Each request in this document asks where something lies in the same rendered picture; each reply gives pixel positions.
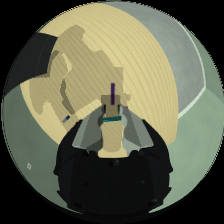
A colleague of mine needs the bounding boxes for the dark teal flat bar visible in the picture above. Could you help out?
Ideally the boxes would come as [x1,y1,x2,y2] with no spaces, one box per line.
[103,116,121,122]

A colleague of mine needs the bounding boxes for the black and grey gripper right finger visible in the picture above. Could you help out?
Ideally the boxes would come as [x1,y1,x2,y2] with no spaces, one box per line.
[118,104,173,173]

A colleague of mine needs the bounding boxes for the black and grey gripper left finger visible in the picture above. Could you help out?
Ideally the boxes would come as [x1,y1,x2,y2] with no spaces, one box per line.
[53,104,106,176]

